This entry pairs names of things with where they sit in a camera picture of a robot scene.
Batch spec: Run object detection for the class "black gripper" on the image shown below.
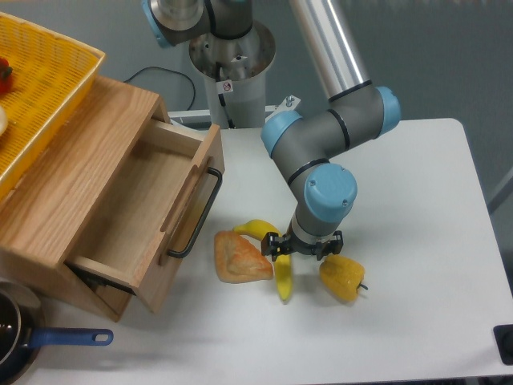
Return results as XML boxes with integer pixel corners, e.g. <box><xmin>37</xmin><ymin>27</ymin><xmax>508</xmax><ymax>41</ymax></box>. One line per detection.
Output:
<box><xmin>261</xmin><ymin>230</ymin><xmax>344</xmax><ymax>261</ymax></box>

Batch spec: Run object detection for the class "yellow banana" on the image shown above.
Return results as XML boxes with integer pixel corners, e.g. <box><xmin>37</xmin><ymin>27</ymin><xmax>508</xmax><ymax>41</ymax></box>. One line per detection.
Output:
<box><xmin>232</xmin><ymin>219</ymin><xmax>293</xmax><ymax>303</ymax></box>

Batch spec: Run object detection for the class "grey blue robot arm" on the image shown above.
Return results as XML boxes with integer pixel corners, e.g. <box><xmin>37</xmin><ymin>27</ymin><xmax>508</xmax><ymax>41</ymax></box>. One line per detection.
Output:
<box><xmin>142</xmin><ymin>1</ymin><xmax>401</xmax><ymax>259</ymax></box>

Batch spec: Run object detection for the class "yellow bell pepper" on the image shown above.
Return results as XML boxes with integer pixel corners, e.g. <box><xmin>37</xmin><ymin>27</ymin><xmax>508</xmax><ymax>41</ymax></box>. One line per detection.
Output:
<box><xmin>319</xmin><ymin>254</ymin><xmax>366</xmax><ymax>302</ymax></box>

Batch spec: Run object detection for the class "triangular pastry bread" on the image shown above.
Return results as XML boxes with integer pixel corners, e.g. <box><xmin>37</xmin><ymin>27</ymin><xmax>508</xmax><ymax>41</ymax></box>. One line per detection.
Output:
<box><xmin>214</xmin><ymin>231</ymin><xmax>274</xmax><ymax>284</ymax></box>

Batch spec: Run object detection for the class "open wooden drawer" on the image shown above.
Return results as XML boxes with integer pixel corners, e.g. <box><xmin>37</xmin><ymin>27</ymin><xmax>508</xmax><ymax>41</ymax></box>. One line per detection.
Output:
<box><xmin>66</xmin><ymin>120</ymin><xmax>224</xmax><ymax>320</ymax></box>

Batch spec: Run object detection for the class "wooden drawer cabinet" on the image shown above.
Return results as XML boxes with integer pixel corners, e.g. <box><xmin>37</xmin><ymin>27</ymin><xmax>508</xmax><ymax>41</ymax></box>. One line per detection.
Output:
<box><xmin>1</xmin><ymin>76</ymin><xmax>169</xmax><ymax>321</ymax></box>

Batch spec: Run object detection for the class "yellow plastic basket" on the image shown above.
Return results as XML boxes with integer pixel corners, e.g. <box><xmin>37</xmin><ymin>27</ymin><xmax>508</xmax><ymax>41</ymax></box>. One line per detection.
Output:
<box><xmin>1</xmin><ymin>13</ymin><xmax>105</xmax><ymax>197</ymax></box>

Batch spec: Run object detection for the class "white round food item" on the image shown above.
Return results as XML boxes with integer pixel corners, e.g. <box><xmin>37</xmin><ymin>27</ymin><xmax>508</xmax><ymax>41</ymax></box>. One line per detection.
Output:
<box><xmin>0</xmin><ymin>107</ymin><xmax>9</xmax><ymax>136</ymax></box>

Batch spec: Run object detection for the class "red tomato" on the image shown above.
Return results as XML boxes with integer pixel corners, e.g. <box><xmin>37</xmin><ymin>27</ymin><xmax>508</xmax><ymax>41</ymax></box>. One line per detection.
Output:
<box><xmin>0</xmin><ymin>57</ymin><xmax>14</xmax><ymax>94</ymax></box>

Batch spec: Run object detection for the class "white metal bracket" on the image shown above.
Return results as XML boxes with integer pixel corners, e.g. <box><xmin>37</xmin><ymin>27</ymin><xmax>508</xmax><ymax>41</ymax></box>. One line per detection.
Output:
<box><xmin>265</xmin><ymin>95</ymin><xmax>301</xmax><ymax>121</ymax></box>

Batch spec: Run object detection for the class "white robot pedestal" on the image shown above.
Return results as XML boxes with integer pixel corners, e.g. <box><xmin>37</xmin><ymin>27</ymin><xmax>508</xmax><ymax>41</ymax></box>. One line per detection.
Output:
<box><xmin>189</xmin><ymin>21</ymin><xmax>276</xmax><ymax>128</ymax></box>

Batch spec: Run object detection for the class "black cable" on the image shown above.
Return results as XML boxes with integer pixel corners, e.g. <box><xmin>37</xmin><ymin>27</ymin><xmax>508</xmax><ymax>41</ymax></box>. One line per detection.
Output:
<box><xmin>123</xmin><ymin>66</ymin><xmax>196</xmax><ymax>111</ymax></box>

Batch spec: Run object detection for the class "blue handled pan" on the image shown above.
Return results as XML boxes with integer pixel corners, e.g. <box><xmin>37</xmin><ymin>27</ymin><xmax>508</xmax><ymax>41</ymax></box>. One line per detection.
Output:
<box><xmin>1</xmin><ymin>290</ymin><xmax>114</xmax><ymax>383</ymax></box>

